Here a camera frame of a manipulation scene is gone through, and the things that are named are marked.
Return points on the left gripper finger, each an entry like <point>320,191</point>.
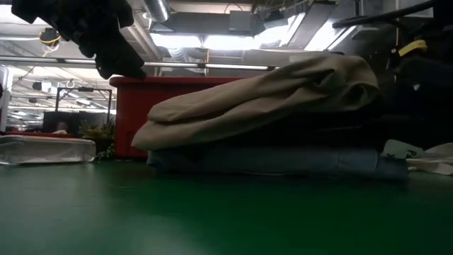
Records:
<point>90,49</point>
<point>124,63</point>

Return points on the dark blue denim jeans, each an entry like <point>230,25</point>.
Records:
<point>318,129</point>

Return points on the tan garment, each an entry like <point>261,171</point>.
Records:
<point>265,102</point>

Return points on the light blue denim jeans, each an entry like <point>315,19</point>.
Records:
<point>283,161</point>

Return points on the red plastic laundry bin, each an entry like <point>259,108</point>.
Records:
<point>134,106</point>

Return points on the long light tube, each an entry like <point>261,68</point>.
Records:
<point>177,64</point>

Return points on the small pineapple plant ornament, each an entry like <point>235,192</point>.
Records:
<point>101,136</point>

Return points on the black monitor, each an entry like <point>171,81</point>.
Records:
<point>56,120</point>

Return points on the person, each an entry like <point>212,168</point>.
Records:
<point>62,128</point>

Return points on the white pillar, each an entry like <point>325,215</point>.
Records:
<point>4,95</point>

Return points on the orange and white box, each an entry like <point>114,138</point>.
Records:
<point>46,150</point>

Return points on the grey ceiling unit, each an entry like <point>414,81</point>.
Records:
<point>244,21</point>

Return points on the green table mat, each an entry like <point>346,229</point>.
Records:
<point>177,212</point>

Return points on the black background frame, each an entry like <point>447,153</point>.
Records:
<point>85,89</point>

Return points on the short round silver duct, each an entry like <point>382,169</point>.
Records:
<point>157,10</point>

